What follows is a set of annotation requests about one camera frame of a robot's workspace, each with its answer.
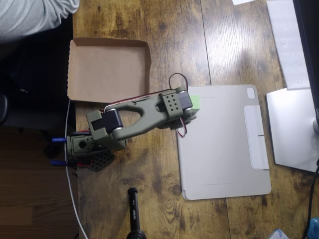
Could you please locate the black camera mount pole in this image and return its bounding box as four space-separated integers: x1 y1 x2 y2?
125 187 148 239

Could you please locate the person in grey clothing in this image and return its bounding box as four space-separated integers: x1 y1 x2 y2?
0 0 80 45

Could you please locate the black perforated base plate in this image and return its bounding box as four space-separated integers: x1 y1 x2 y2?
84 149 116 173

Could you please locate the red black servo cable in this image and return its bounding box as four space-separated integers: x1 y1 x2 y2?
168 73 189 91
175 117 188 138

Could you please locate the black monitor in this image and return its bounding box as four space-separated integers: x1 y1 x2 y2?
292 0 319 120

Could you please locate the blue round object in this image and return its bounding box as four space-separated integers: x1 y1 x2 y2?
307 217 319 239

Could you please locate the white blue packet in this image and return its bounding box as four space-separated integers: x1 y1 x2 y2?
269 229 291 239

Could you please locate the cardboard tray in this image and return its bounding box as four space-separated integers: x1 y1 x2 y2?
67 37 152 104

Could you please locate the beige tablet case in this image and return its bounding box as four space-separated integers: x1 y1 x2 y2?
176 84 272 201

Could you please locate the white foam sheet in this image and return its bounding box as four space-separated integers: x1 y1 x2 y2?
266 0 312 91

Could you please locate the silver monitor stand base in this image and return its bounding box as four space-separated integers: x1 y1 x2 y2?
266 87 319 174

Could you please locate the black chair armrest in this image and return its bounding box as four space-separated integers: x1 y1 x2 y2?
0 92 9 126

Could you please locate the green cube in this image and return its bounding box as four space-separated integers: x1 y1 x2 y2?
189 94 202 111

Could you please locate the white cable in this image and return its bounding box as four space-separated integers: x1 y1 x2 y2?
64 99 89 239

